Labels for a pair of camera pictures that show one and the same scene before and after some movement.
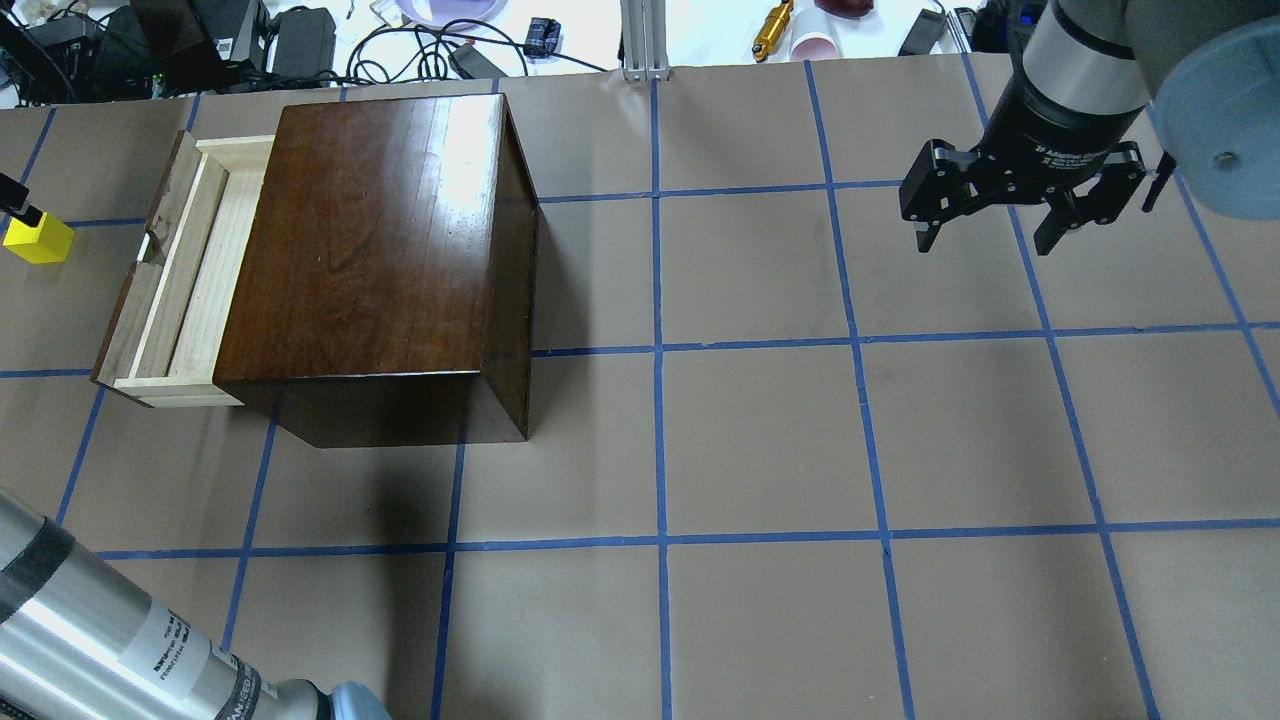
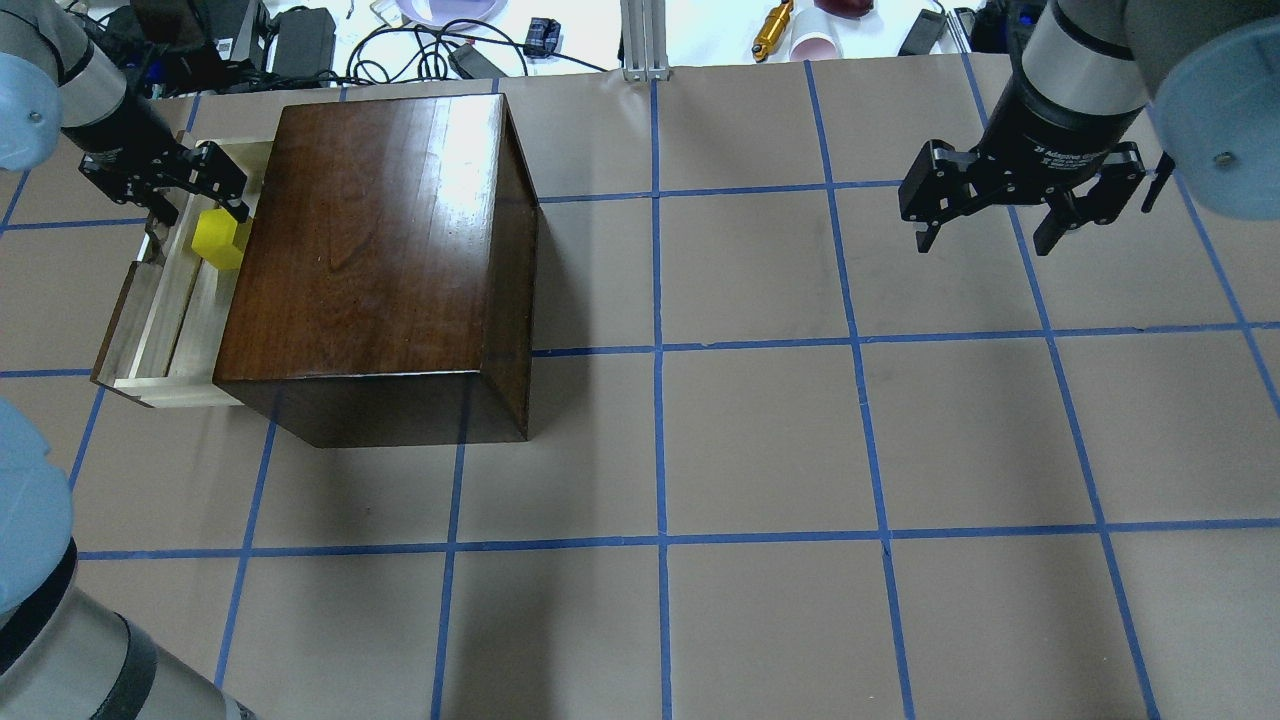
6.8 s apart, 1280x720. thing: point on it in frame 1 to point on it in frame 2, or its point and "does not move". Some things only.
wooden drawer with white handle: x=163 y=345 does not move
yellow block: x=48 y=242 to x=214 y=239
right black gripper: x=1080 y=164 does not move
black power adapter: x=924 y=34 does not move
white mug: x=814 y=46 does not move
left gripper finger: x=13 y=196 to x=133 y=154
